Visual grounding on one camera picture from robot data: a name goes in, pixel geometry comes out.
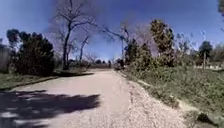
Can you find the person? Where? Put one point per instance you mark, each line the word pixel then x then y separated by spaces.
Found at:
pixel 109 64

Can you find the pole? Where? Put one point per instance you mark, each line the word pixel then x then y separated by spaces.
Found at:
pixel 122 46

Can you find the green shrub cluster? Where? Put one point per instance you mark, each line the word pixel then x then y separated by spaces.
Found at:
pixel 138 56

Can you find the small bare tree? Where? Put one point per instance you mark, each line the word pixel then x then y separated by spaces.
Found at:
pixel 82 50

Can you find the pale gravel path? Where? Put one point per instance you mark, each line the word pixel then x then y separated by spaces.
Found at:
pixel 100 100

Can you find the large bare tree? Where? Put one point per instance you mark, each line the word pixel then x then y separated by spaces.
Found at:
pixel 66 43

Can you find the tall green conifer tree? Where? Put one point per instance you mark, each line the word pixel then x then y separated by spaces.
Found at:
pixel 163 40

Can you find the grass verge with weeds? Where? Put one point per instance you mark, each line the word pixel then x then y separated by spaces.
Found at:
pixel 186 86

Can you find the dark evergreen bush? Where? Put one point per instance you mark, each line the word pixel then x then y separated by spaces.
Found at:
pixel 35 56

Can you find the round green tree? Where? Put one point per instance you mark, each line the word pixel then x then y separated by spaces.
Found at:
pixel 205 49

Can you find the grass strip with kerb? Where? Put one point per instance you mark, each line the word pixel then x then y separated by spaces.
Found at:
pixel 16 80

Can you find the pale post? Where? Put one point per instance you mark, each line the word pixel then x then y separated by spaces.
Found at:
pixel 204 60

